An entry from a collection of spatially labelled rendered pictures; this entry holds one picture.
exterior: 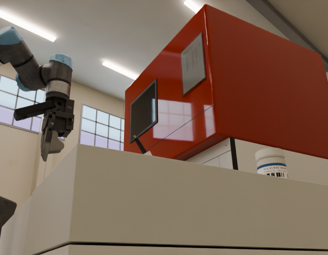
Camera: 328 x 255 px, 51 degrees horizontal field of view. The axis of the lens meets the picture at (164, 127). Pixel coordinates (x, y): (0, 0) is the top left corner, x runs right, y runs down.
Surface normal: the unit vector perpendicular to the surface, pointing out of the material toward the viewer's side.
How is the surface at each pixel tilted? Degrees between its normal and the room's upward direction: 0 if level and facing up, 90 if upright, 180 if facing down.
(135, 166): 90
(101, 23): 180
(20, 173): 90
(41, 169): 90
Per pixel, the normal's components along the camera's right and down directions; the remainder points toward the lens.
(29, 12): 0.03, 0.91
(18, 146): 0.70, -0.31
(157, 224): 0.50, -0.37
